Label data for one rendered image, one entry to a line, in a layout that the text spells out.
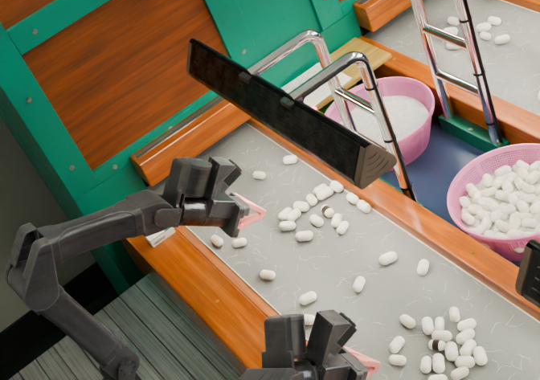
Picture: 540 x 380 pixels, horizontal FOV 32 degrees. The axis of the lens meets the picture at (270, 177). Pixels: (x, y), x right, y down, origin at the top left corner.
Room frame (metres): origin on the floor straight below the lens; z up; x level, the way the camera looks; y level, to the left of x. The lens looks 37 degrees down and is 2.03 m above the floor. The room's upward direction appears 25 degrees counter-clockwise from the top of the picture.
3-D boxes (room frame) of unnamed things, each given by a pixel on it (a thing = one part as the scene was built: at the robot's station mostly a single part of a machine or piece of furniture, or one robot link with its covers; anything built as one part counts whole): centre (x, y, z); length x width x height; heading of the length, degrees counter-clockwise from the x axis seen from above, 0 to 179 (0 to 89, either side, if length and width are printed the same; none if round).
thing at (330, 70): (1.51, -0.15, 0.90); 0.20 x 0.19 x 0.45; 18
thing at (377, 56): (1.95, -0.21, 0.77); 0.33 x 0.15 x 0.01; 108
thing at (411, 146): (1.74, -0.28, 0.72); 0.27 x 0.27 x 0.10
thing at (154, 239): (1.67, 0.27, 0.77); 0.06 x 0.04 x 0.02; 108
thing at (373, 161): (1.49, -0.07, 1.08); 0.62 x 0.08 x 0.07; 18
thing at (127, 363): (1.34, 0.42, 0.77); 0.09 x 0.06 x 0.06; 22
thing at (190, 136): (1.89, 0.13, 0.83); 0.30 x 0.06 x 0.07; 108
